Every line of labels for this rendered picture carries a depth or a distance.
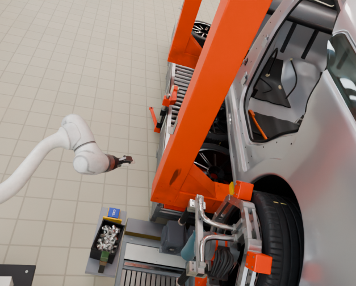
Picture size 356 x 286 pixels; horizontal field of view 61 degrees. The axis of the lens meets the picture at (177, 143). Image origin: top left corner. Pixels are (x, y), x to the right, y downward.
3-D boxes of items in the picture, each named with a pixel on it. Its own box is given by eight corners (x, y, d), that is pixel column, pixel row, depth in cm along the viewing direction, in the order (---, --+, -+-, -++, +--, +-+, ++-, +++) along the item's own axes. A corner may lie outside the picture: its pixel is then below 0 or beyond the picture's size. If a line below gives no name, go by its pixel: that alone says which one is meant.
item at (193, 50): (222, 77, 355) (234, 51, 332) (180, 65, 346) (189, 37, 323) (221, 70, 367) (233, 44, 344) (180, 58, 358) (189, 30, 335)
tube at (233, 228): (234, 234, 149) (243, 223, 142) (197, 227, 146) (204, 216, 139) (230, 205, 162) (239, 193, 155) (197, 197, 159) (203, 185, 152)
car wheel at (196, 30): (228, 54, 464) (234, 40, 448) (197, 58, 424) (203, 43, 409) (201, 32, 493) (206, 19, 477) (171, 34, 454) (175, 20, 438)
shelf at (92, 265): (114, 278, 173) (115, 276, 171) (84, 273, 170) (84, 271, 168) (126, 213, 204) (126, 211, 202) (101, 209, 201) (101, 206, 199)
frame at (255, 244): (219, 323, 157) (269, 284, 120) (207, 321, 155) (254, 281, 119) (213, 229, 196) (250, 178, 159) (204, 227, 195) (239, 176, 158)
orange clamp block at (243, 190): (250, 201, 156) (254, 184, 156) (237, 198, 154) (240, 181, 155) (245, 198, 163) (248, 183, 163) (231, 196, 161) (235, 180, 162)
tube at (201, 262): (238, 274, 135) (248, 264, 128) (197, 268, 132) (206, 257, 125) (234, 238, 148) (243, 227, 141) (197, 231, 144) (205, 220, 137)
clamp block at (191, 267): (204, 278, 137) (208, 274, 134) (185, 276, 136) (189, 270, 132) (204, 268, 141) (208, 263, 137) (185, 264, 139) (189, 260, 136)
